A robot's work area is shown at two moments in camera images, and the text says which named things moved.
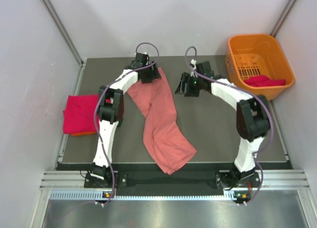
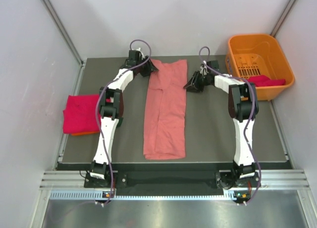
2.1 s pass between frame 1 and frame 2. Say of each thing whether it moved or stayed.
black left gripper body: moved
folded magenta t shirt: stayed
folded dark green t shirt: stayed
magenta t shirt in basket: stayed
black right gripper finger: moved
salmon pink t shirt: moved
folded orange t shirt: stayed
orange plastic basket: stayed
